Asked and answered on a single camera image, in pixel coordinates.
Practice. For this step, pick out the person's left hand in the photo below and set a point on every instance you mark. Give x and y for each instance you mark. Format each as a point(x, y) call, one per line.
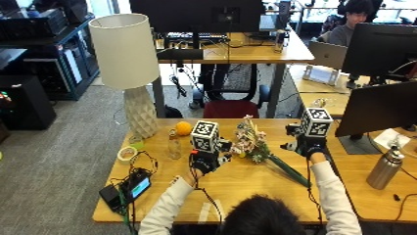
point(203, 160)

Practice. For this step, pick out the person's right hand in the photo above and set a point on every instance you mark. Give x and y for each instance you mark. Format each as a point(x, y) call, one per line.
point(306, 143)

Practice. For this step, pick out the white marker cube on left glove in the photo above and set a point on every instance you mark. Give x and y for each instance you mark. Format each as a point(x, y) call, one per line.
point(205, 135)

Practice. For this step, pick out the white marker cube on glove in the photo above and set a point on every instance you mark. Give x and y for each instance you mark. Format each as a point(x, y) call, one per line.
point(315, 122)
point(205, 135)

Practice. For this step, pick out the artificial flower bouquet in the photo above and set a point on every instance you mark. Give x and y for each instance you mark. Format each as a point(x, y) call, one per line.
point(255, 147)

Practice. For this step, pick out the white marker cube on right glove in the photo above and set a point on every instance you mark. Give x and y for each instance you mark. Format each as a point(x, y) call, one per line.
point(315, 122)

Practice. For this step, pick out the orange ball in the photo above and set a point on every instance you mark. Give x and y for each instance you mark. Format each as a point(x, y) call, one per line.
point(183, 128)

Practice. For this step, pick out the clear glass bottle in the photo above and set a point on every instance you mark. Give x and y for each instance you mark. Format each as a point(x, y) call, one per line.
point(174, 145)

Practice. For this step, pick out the red office chair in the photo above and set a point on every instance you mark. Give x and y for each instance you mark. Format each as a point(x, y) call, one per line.
point(231, 98)

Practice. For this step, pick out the white paper strip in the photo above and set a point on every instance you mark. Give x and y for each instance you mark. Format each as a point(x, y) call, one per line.
point(203, 212)

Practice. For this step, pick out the green sticky note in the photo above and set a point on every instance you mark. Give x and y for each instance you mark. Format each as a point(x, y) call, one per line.
point(137, 145)

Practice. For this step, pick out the the person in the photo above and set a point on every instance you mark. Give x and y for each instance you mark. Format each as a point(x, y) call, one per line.
point(259, 215)

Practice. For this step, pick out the black computer monitor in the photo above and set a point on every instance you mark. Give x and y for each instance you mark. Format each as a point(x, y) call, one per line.
point(377, 109)
point(382, 49)
point(199, 14)

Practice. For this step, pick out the roll of tape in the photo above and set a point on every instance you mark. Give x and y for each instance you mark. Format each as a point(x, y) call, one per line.
point(126, 154)

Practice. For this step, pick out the white crumpled paper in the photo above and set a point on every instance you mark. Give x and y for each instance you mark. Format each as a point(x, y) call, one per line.
point(390, 138)

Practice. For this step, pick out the black device with lit screen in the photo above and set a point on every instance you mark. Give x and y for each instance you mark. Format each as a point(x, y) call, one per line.
point(137, 186)

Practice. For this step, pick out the steel water bottle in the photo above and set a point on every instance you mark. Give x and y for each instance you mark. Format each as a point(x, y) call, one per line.
point(385, 168)

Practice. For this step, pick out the silver laptop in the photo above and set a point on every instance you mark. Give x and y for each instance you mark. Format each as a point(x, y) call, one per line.
point(327, 55)

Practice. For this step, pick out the wooden desk with grey legs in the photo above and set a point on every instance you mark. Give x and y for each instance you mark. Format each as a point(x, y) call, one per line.
point(259, 49)

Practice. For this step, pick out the black power pack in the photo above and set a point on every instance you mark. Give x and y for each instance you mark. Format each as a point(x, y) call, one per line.
point(110, 196)

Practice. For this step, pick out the white table lamp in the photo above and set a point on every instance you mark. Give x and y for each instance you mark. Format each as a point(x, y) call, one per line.
point(127, 65)

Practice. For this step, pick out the black cabinet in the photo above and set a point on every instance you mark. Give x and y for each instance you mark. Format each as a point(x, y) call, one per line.
point(24, 101)

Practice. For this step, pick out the black shelving unit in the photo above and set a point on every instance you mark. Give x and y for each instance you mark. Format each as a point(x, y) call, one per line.
point(51, 52)

